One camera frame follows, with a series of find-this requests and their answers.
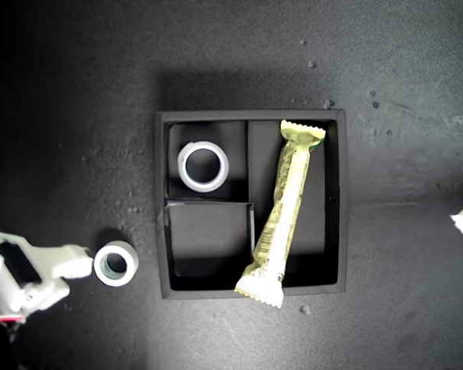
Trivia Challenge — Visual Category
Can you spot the plain white tape roll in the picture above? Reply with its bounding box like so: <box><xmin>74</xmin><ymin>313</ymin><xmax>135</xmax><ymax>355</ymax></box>
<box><xmin>177</xmin><ymin>140</ymin><xmax>230</xmax><ymax>193</ymax></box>

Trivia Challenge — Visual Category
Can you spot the white tape roll green core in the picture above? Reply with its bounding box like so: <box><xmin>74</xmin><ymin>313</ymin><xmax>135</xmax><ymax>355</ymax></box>
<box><xmin>93</xmin><ymin>240</ymin><xmax>140</xmax><ymax>288</ymax></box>

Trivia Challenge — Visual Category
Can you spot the black compartment tray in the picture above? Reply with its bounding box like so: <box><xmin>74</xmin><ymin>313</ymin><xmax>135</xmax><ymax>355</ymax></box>
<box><xmin>154</xmin><ymin>109</ymin><xmax>348</xmax><ymax>300</ymax></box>

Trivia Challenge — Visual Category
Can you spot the yellow wrapped snack bar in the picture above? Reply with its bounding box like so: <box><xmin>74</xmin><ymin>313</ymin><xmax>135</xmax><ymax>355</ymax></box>
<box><xmin>234</xmin><ymin>119</ymin><xmax>327</xmax><ymax>309</ymax></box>

